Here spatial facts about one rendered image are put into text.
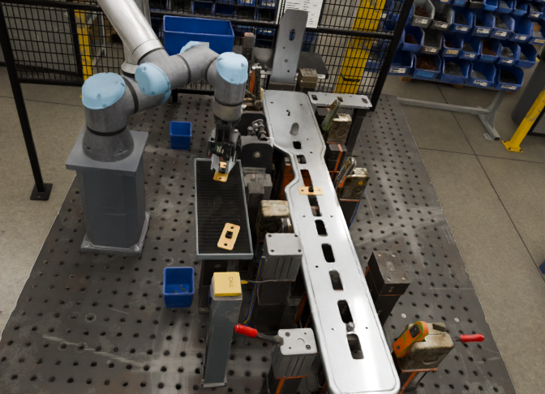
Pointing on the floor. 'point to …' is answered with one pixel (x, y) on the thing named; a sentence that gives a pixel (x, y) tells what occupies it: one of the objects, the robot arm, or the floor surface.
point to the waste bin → (530, 91)
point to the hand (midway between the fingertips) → (222, 167)
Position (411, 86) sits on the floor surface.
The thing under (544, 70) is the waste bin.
